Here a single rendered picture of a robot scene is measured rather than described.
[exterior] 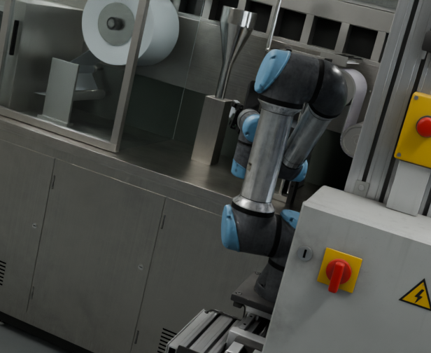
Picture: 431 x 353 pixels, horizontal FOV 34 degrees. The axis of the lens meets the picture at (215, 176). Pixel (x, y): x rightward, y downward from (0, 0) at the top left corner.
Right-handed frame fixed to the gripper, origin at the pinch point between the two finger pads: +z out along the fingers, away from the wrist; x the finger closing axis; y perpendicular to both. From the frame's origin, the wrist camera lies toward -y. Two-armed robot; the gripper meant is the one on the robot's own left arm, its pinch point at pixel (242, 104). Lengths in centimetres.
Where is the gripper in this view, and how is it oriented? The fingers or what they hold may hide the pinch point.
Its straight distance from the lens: 240.8
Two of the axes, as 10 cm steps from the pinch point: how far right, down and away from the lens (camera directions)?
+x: 9.3, 3.2, 1.9
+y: -3.6, 9.1, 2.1
